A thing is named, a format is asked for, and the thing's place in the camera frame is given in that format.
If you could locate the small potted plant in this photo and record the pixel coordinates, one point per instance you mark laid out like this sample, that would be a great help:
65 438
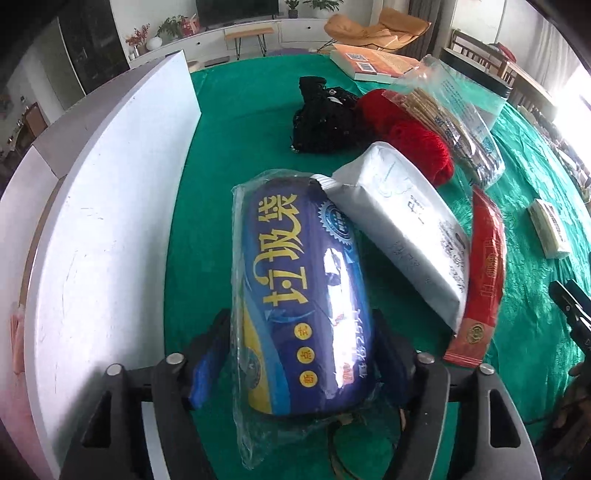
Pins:
292 7

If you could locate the bushy green plant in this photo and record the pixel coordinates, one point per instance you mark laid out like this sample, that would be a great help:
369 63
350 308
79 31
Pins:
171 26

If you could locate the small white packet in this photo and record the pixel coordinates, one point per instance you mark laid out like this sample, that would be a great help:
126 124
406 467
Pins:
549 226

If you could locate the long red packet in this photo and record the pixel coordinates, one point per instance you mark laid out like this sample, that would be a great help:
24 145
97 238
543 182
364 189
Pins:
485 277

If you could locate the wooden chair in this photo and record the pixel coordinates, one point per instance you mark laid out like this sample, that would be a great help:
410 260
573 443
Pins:
489 57

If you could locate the black lace cloth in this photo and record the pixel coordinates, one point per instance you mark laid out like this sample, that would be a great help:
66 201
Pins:
323 120

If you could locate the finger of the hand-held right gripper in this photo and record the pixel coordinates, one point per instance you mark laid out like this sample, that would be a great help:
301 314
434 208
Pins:
565 297

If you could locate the cotton swab bag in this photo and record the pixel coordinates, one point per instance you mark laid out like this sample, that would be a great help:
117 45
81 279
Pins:
452 134

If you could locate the white mailer package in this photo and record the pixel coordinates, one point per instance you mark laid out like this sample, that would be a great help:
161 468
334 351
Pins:
406 217

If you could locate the person's right hand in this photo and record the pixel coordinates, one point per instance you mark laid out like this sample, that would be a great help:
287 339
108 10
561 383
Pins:
579 397

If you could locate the red yarn ball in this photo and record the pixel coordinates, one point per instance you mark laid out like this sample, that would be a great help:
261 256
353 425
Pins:
415 143

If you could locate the white board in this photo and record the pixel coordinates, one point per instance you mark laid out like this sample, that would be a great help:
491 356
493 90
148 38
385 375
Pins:
115 230

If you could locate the orange lounge chair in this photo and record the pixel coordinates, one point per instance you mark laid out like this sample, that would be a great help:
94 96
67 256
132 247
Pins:
374 27

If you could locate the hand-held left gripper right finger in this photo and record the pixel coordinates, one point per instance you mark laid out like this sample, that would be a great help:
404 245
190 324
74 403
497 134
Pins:
397 350

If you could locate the orange book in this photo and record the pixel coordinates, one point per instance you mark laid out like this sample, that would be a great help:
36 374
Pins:
374 57

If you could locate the black television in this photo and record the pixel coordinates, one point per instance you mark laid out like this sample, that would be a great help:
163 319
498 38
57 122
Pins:
238 11

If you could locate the small wooden side table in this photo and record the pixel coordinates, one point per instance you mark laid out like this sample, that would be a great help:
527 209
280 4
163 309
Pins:
249 33

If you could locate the blue trash bag packet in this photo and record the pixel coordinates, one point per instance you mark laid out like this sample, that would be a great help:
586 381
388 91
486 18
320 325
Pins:
300 286

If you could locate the dark display cabinet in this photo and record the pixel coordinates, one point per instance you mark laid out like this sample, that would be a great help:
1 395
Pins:
92 41

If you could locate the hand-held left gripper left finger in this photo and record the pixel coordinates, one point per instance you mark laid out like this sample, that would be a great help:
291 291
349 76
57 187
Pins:
207 374

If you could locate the green tablecloth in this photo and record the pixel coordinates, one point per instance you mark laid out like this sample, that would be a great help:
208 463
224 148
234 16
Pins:
221 161

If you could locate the white television cabinet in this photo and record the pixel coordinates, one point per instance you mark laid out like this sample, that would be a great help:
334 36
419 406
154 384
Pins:
207 39

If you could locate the red flower vase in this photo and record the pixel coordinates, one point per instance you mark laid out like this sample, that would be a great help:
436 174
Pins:
137 41

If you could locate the large potted plant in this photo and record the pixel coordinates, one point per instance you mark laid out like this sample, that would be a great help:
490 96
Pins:
323 5

